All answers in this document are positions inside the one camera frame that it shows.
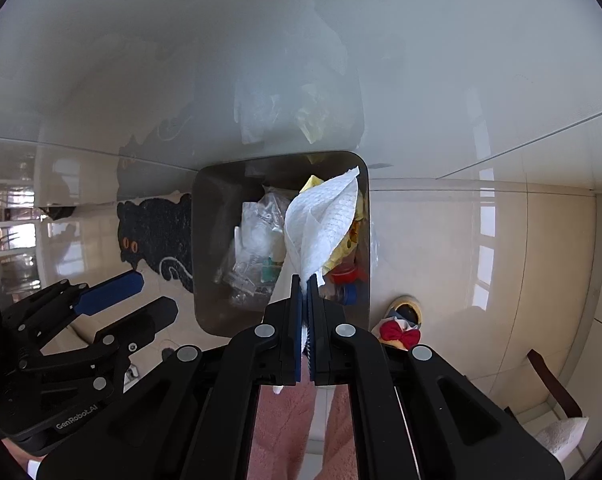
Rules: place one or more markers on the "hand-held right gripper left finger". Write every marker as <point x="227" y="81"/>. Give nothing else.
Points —
<point x="296" y="332"/>

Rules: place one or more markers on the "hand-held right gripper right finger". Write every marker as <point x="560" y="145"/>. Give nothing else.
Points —
<point x="312" y="332"/>

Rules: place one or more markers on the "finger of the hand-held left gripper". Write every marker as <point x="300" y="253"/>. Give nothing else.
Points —
<point x="111" y="290"/>
<point x="146" y="317"/>

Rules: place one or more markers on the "clear bottle with blue cap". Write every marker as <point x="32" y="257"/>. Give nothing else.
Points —
<point x="353" y="294"/>

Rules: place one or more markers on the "clear bottle with red cap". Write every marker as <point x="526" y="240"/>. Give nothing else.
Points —
<point x="343" y="276"/>

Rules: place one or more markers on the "grey trash bin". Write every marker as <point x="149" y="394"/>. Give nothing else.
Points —
<point x="211" y="260"/>

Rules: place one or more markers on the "clear plastic bag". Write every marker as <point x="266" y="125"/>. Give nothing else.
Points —
<point x="256" y="240"/>

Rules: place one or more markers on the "white paper towel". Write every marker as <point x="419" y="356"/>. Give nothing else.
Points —
<point x="321" y="220"/>

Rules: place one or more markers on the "yellow paper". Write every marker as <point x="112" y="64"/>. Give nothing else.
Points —
<point x="308" y="183"/>

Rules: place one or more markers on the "black cat floor mat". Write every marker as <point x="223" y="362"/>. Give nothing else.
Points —
<point x="151" y="230"/>

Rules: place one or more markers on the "slipper with red bow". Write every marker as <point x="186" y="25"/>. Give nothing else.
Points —
<point x="396" y="332"/>

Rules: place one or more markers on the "dark wooden chair leg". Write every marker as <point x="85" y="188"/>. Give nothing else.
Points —
<point x="556" y="385"/>

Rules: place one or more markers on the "white cloth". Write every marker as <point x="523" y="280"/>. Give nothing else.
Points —
<point x="563" y="435"/>

